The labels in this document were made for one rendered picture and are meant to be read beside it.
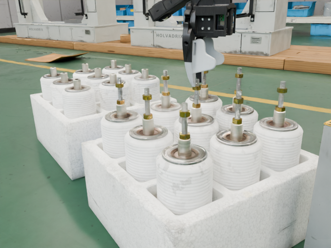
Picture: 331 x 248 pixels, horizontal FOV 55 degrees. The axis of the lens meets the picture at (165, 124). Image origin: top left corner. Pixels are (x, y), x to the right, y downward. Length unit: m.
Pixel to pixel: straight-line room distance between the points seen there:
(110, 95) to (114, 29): 3.00
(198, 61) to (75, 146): 0.49
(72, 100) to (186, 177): 0.54
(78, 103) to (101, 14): 2.94
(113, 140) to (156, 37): 2.54
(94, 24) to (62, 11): 4.21
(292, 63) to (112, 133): 2.01
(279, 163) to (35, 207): 0.61
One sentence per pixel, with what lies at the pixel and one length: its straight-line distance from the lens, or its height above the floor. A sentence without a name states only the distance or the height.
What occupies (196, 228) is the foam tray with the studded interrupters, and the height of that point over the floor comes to 0.17.
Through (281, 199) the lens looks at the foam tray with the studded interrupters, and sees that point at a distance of 0.65.
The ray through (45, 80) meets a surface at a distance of 1.19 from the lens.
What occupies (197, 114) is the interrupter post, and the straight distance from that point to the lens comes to 0.67.
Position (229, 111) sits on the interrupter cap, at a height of 0.25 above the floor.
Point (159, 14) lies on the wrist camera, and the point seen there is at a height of 0.47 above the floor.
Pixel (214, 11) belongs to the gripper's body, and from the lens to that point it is 0.60.
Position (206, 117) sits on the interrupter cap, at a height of 0.25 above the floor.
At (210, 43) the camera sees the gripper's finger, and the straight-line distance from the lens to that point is 0.67.
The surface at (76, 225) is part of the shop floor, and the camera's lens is 0.82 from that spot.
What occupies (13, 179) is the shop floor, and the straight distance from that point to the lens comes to 1.08.
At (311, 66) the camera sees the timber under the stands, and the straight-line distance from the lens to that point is 2.53.
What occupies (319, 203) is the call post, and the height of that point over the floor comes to 0.18.
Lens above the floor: 0.49
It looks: 21 degrees down
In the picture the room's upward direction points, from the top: 1 degrees counter-clockwise
